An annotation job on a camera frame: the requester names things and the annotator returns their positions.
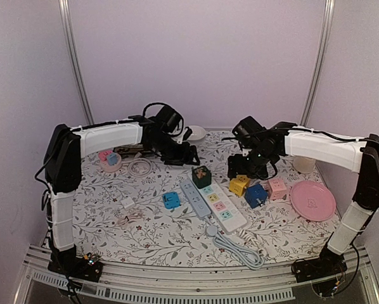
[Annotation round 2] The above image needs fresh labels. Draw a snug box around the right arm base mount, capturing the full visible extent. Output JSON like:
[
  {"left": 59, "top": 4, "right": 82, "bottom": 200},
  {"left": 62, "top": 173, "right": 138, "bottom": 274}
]
[{"left": 291, "top": 252, "right": 347, "bottom": 298}]

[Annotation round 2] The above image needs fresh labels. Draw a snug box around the white charger plug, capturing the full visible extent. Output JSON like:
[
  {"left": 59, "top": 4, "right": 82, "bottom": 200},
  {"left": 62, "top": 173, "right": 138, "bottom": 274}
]
[{"left": 120, "top": 198, "right": 135, "bottom": 210}]

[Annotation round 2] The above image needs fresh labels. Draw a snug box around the pink adapter plug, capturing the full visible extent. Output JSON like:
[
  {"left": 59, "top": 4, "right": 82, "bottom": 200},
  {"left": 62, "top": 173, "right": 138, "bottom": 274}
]
[{"left": 98, "top": 149, "right": 112, "bottom": 162}]

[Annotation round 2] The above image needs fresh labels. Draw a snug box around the grey-blue power strip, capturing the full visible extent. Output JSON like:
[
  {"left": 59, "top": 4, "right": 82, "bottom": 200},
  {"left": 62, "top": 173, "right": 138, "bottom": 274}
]
[{"left": 179, "top": 179, "right": 211, "bottom": 219}]

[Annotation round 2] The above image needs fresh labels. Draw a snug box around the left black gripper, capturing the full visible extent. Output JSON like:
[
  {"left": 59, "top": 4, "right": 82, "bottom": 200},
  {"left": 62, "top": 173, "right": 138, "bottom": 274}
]
[{"left": 151, "top": 134, "right": 202, "bottom": 167}]

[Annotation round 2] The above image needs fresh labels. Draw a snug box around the white bowl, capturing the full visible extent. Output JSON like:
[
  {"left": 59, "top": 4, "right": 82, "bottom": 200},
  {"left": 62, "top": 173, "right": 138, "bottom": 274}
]
[{"left": 188, "top": 125, "right": 207, "bottom": 141}]

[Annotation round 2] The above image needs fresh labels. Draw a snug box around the dark tray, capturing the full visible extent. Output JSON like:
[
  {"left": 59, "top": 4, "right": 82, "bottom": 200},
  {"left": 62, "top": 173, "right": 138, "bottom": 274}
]
[{"left": 113, "top": 144, "right": 144, "bottom": 155}]

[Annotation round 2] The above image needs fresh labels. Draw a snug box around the dark patterned cube socket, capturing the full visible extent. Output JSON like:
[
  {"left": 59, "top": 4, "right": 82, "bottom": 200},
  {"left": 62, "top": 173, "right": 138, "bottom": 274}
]
[{"left": 191, "top": 166, "right": 212, "bottom": 189}]

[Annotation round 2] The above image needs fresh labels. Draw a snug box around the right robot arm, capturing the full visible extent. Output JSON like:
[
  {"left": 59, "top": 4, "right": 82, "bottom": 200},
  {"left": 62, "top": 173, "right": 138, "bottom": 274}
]
[{"left": 228, "top": 117, "right": 379, "bottom": 278}]

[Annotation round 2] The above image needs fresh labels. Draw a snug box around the small light blue plug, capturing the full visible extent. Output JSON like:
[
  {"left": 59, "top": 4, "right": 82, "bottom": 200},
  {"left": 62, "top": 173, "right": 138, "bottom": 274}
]
[{"left": 106, "top": 152, "right": 120, "bottom": 166}]

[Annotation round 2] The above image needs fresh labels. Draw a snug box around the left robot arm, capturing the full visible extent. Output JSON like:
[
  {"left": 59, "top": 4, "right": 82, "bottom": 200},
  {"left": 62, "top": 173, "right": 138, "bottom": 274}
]
[{"left": 34, "top": 115, "right": 200, "bottom": 276}]

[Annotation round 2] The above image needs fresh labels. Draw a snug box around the grey-blue coiled power cable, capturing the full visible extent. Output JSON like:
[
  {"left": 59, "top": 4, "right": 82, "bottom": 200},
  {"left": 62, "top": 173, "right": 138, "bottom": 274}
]
[{"left": 205, "top": 220, "right": 266, "bottom": 270}]

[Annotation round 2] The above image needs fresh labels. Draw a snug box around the light blue adapter plug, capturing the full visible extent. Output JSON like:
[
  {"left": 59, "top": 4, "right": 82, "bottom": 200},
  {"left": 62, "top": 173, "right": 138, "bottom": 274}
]
[{"left": 162, "top": 192, "right": 181, "bottom": 210}]

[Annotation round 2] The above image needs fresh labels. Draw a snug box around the pink plate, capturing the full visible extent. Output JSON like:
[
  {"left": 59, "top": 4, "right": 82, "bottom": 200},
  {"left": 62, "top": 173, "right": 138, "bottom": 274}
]
[{"left": 290, "top": 180, "right": 336, "bottom": 222}]

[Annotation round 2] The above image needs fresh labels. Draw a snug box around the white strip cable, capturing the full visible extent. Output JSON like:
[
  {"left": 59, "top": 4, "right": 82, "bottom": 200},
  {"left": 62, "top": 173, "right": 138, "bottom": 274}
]
[{"left": 238, "top": 229, "right": 268, "bottom": 256}]

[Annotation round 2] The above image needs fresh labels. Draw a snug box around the left aluminium frame post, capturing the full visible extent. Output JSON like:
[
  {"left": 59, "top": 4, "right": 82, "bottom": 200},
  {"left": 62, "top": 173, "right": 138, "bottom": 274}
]
[{"left": 58, "top": 0, "right": 94, "bottom": 125}]

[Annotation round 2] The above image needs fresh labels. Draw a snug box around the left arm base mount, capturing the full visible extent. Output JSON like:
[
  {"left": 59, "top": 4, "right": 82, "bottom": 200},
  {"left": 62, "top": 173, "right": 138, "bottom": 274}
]
[{"left": 48, "top": 251, "right": 103, "bottom": 282}]

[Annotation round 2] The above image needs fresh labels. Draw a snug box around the yellow cube socket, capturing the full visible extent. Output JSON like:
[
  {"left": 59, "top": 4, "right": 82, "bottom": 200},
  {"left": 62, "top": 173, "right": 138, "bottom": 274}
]
[{"left": 229, "top": 175, "right": 250, "bottom": 197}]

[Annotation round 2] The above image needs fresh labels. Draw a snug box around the white power strip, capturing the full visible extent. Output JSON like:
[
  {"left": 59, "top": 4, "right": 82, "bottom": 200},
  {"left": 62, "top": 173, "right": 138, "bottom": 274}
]
[{"left": 199, "top": 179, "right": 248, "bottom": 235}]

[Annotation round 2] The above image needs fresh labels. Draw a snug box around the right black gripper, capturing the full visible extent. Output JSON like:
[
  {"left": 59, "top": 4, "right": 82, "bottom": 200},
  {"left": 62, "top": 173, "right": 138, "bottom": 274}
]
[{"left": 228, "top": 146, "right": 275, "bottom": 179}]

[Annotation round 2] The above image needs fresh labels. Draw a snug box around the right aluminium frame post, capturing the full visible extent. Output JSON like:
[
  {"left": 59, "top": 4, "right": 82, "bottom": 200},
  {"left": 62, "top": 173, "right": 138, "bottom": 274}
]
[{"left": 300, "top": 0, "right": 335, "bottom": 127}]

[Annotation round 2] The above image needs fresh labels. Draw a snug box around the aluminium frame post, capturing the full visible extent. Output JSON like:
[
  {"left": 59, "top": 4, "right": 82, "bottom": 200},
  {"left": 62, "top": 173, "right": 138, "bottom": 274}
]
[
  {"left": 300, "top": 0, "right": 335, "bottom": 127},
  {"left": 58, "top": 0, "right": 94, "bottom": 125}
]

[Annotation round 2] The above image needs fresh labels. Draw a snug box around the pink cube socket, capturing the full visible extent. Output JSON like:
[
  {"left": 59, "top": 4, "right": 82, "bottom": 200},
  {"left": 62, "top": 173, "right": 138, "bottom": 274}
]
[{"left": 268, "top": 178, "right": 288, "bottom": 200}]

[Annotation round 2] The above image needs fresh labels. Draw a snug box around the pink charger cable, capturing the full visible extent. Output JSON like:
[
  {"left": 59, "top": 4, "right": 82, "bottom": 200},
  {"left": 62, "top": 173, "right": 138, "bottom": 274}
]
[{"left": 115, "top": 209, "right": 146, "bottom": 231}]

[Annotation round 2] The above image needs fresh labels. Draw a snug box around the front aluminium rail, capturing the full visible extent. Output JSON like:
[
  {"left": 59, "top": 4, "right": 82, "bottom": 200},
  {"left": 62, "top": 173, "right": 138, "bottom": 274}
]
[{"left": 14, "top": 245, "right": 379, "bottom": 303}]

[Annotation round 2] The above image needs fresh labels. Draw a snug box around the cream cup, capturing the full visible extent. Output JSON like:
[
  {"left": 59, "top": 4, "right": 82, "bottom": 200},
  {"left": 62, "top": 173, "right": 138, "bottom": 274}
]
[{"left": 293, "top": 156, "right": 316, "bottom": 174}]

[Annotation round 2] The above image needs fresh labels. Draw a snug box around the dark blue cube socket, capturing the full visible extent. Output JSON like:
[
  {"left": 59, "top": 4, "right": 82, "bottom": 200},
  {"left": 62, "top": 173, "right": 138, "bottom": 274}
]
[{"left": 245, "top": 184, "right": 268, "bottom": 209}]

